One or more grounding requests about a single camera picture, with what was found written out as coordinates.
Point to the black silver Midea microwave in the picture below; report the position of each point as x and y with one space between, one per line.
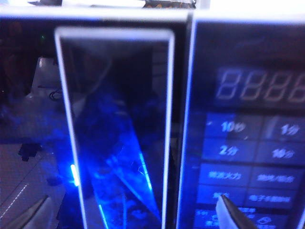
238 148

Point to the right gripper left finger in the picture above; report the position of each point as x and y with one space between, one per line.
21 219

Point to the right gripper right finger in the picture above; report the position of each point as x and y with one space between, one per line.
236 219

